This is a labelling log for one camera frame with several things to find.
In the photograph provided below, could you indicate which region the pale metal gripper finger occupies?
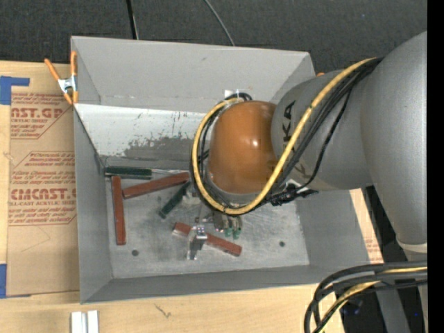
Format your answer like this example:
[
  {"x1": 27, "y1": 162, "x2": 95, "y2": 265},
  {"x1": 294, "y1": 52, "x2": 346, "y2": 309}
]
[
  {"x1": 195, "y1": 224, "x2": 209, "y2": 253},
  {"x1": 187, "y1": 230, "x2": 198, "y2": 261}
]

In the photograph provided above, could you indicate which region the red-brown flat block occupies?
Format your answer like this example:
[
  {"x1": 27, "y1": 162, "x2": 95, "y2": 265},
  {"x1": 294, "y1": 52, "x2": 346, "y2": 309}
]
[
  {"x1": 110, "y1": 176, "x2": 128, "y2": 246},
  {"x1": 171, "y1": 221, "x2": 243, "y2": 257},
  {"x1": 121, "y1": 171, "x2": 191, "y2": 200}
]

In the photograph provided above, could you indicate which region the dark green flat block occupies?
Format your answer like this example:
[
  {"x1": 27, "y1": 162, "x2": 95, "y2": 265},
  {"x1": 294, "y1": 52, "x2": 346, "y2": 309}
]
[
  {"x1": 104, "y1": 166, "x2": 154, "y2": 180},
  {"x1": 158, "y1": 181, "x2": 192, "y2": 220}
]

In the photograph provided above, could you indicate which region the grey metal bin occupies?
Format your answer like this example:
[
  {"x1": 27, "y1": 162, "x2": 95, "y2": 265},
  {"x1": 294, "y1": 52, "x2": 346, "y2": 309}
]
[{"x1": 70, "y1": 35, "x2": 370, "y2": 305}]

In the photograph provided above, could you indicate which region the brown cardboard board red print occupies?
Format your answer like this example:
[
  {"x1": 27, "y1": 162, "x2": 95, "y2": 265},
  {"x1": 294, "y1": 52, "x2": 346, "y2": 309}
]
[{"x1": 0, "y1": 60, "x2": 81, "y2": 298}]

